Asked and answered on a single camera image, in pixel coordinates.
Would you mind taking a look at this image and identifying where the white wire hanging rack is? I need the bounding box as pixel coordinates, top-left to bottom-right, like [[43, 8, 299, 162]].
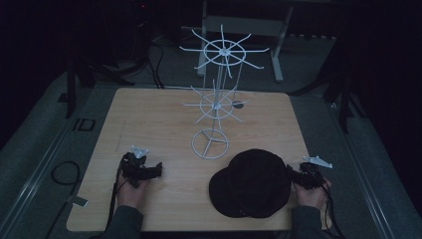
[[178, 23, 271, 160]]

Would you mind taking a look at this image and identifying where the black hat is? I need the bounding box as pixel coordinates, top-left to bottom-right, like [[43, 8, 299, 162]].
[[208, 147, 294, 220]]

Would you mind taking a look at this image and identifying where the black hanging cable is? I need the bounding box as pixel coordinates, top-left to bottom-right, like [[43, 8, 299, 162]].
[[144, 36, 166, 91]]

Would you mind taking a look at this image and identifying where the black rectangular floor bracket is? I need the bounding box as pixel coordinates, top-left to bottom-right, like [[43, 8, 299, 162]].
[[72, 117, 97, 132]]

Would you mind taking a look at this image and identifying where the grey tape piece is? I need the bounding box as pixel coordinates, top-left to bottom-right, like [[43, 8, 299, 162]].
[[65, 194, 90, 208]]

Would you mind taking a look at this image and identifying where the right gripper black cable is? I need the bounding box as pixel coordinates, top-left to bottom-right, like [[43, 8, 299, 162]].
[[319, 184, 347, 239]]

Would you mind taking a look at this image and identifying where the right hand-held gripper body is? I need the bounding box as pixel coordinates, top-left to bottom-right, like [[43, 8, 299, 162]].
[[293, 154, 333, 191]]

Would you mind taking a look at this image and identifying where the black looped floor cable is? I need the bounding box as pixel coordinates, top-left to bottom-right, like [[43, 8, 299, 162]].
[[50, 160, 82, 187]]

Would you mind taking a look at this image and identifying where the black tripod stand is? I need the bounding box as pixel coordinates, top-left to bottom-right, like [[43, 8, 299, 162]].
[[288, 39, 370, 134], [57, 46, 137, 120]]

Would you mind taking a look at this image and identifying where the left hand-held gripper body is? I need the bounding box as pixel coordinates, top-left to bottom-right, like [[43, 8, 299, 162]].
[[119, 144, 153, 189]]

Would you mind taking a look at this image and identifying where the person's left hand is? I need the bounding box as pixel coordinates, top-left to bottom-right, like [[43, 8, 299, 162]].
[[115, 172, 151, 211]]

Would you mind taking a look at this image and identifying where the person's right hand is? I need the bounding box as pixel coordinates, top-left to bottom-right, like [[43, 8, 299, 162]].
[[293, 178, 332, 211]]

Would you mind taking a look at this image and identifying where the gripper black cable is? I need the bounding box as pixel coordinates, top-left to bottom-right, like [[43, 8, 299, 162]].
[[105, 164, 124, 233], [319, 184, 347, 239]]

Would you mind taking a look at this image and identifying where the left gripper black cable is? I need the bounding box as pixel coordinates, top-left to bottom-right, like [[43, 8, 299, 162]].
[[105, 164, 124, 233]]

